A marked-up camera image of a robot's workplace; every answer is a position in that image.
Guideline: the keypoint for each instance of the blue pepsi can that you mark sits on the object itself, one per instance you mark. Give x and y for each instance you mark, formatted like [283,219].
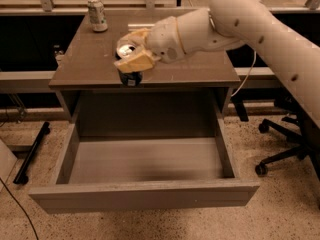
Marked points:
[128,75]

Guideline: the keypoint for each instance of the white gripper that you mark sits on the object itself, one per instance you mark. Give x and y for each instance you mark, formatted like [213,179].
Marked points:
[163,39]

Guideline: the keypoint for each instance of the black office chair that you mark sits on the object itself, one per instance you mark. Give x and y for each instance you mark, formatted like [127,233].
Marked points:
[281,154]

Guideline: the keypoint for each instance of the grey open drawer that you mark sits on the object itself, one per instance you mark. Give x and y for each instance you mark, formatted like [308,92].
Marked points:
[105,167]

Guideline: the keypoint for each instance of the grey cabinet counter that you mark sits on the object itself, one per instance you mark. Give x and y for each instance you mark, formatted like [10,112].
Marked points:
[180,99]

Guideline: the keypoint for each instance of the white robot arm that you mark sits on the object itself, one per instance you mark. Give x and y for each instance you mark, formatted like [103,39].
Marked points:
[225,25]

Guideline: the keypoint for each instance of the black bar on floor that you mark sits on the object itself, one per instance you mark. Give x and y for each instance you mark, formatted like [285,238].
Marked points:
[21,177]

